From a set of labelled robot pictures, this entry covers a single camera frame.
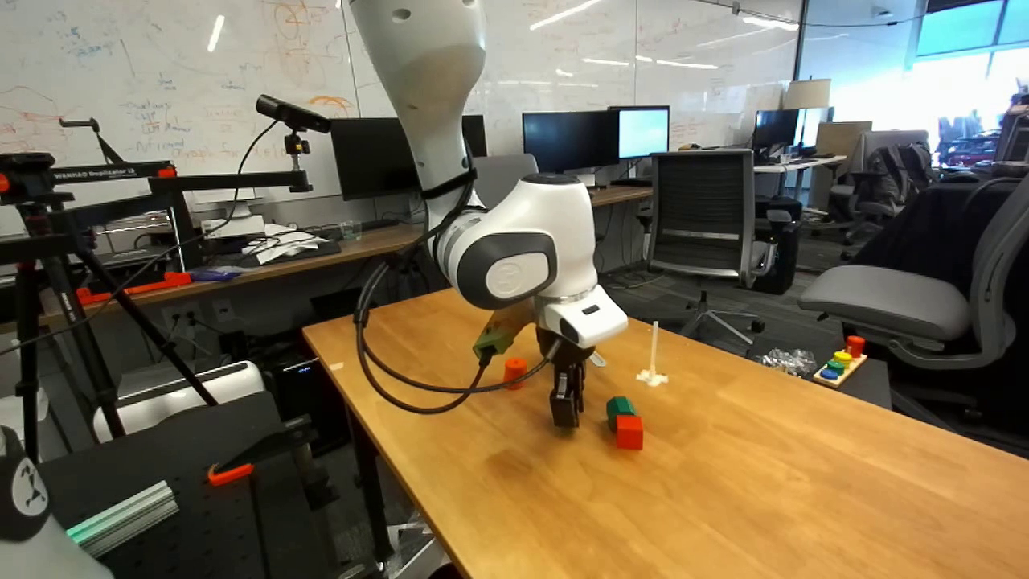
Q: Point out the red cube block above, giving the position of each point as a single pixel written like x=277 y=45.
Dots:
x=627 y=431

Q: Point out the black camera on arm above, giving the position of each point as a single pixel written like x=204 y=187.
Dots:
x=290 y=113

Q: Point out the grey mesh office chair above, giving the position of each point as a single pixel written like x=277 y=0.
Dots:
x=709 y=226

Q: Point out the orange cylinder block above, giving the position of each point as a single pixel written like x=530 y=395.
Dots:
x=517 y=372

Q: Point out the lit computer monitor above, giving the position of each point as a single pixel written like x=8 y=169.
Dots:
x=641 y=128

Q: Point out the black computer monitor left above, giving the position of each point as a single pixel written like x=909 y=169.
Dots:
x=373 y=158

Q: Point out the colourful stacking toy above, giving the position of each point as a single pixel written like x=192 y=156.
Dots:
x=845 y=362

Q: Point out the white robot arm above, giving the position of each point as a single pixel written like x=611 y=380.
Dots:
x=532 y=254

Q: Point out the wrist camera green mount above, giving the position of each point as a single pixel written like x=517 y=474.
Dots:
x=499 y=333

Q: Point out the black camera tripod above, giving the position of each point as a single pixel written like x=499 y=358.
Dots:
x=31 y=184

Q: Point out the green block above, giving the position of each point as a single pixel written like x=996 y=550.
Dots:
x=618 y=405

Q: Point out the black computer monitor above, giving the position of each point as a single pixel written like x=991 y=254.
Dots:
x=373 y=158
x=569 y=138

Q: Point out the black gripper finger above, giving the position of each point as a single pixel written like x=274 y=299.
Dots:
x=559 y=395
x=577 y=384

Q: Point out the black cap with logo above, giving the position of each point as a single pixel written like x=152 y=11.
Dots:
x=25 y=496

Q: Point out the white plastic stand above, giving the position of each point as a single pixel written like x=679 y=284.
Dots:
x=650 y=373

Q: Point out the grey office chair right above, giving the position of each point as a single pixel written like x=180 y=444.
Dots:
x=931 y=322

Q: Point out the grey chair behind table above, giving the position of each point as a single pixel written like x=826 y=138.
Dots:
x=499 y=173

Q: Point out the black computer monitor middle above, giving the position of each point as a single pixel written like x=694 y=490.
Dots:
x=569 y=138

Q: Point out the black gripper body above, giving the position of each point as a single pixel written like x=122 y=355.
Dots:
x=583 y=319

